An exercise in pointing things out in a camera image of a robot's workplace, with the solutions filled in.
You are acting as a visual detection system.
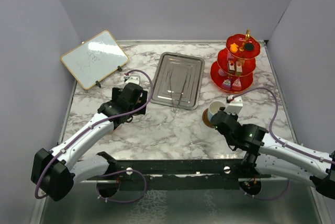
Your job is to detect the red three-tier cake stand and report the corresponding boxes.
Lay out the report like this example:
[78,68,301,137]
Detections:
[210,29,261,94]

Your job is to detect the stainless steel tray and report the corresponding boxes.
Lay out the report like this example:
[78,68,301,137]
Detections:
[151,52,205,110]

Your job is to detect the pink heart-shaped cake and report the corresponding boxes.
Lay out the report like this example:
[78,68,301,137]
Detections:
[231,78,242,91]

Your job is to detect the black mounting rail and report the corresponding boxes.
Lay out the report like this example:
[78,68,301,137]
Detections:
[104,159,270,191]

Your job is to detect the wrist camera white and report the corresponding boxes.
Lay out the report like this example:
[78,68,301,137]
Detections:
[224,95,243,115]
[124,74,140,85]

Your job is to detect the metal tongs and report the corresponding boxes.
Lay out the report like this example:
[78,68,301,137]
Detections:
[168,67,189,113]

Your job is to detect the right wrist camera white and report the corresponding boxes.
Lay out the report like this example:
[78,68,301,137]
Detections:
[224,95,243,115]

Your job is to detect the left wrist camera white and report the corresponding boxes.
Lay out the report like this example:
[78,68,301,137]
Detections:
[124,74,140,85]

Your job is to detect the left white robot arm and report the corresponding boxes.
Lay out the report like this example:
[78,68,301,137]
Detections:
[31,83,151,201]

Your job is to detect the orange fish-shaped pastry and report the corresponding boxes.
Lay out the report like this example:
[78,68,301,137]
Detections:
[230,43,239,53]

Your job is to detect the brown wooden coaster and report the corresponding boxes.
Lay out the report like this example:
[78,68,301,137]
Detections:
[202,108,214,128]

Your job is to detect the white mug blue handle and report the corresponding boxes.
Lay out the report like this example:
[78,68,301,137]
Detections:
[207,101,225,120]

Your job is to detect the brown layered cake slice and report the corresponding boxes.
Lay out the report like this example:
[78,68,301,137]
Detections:
[228,60,235,73]

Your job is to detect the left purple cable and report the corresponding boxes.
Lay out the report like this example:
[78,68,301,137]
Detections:
[35,69,154,204]

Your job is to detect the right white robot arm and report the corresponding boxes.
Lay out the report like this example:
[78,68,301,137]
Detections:
[209,110,334,199]

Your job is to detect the whiteboard with yellow frame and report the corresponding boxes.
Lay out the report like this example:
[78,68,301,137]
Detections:
[60,30,129,90]

